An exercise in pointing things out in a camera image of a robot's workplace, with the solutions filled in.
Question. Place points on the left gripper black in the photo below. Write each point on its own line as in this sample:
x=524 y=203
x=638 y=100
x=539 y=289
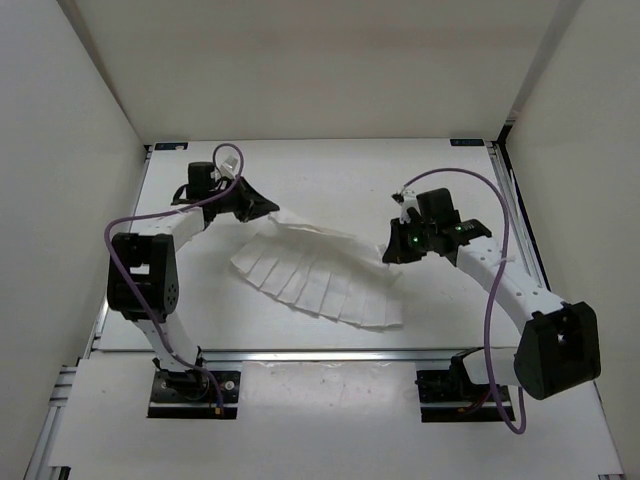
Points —
x=251 y=204

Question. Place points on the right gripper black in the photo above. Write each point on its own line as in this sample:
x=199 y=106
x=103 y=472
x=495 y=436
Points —
x=397 y=252

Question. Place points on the white pleated skirt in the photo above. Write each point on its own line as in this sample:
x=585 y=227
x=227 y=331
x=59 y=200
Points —
x=321 y=272

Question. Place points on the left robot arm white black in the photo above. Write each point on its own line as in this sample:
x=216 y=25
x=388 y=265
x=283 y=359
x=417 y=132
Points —
x=143 y=280

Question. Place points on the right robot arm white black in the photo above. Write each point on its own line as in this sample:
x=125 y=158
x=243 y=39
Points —
x=558 y=347

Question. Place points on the left blue corner label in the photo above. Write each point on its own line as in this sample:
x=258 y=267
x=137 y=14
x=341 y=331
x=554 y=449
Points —
x=171 y=146

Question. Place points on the blue corner label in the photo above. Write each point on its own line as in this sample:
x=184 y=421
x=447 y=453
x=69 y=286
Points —
x=466 y=142
x=171 y=146

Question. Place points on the right blue corner label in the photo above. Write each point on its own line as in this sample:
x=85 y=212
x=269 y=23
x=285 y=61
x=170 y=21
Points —
x=466 y=142

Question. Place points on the white front cover board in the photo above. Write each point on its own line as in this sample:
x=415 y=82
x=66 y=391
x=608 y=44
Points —
x=315 y=421

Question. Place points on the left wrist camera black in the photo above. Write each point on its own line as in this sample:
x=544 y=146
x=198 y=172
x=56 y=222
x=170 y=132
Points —
x=202 y=183

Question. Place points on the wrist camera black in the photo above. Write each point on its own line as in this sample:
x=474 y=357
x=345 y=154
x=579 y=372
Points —
x=434 y=214
x=202 y=183

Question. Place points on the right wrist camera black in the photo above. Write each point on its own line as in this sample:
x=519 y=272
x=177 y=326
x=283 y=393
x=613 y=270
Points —
x=434 y=214

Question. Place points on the front aluminium rail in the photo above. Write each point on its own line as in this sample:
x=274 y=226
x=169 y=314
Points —
x=340 y=355

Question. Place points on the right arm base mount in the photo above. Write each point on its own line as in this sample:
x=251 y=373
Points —
x=447 y=395

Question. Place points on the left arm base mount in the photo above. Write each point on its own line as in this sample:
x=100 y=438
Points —
x=190 y=395

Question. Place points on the left aluminium frame rail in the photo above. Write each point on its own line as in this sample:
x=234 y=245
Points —
x=39 y=465

